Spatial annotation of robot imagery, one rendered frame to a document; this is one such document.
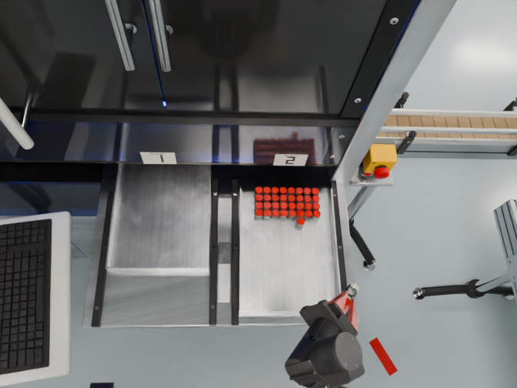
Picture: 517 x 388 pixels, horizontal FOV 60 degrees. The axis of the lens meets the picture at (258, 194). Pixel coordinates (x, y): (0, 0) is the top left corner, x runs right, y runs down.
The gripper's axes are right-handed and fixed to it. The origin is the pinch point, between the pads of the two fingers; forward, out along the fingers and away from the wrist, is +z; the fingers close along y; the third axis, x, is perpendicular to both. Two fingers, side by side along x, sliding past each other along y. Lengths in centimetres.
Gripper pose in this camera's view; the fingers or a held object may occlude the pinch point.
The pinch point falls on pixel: (346, 299)
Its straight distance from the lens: 89.5
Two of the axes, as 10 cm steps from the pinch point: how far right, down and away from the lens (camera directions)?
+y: -5.9, -8.0, -0.5
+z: 5.3, -4.4, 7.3
